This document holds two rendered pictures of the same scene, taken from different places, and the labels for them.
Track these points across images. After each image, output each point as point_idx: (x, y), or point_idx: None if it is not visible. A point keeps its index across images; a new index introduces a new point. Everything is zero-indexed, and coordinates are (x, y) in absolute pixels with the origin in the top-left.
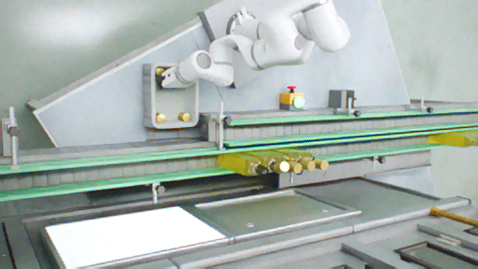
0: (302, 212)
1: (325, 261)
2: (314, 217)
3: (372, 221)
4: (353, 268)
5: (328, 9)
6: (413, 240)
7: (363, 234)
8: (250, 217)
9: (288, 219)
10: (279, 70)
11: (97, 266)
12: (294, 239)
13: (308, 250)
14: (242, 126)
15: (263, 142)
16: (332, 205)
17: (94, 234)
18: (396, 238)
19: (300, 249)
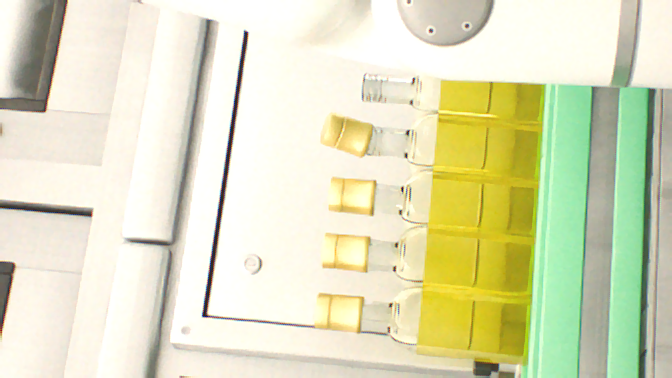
0: (280, 200)
1: (84, 92)
2: (217, 184)
3: (109, 308)
4: (18, 106)
5: None
6: (16, 367)
7: (97, 252)
8: (335, 63)
9: (256, 126)
10: None
11: None
12: (152, 54)
13: (119, 71)
14: (648, 138)
15: (541, 191)
16: (270, 324)
17: None
18: (53, 343)
19: (134, 59)
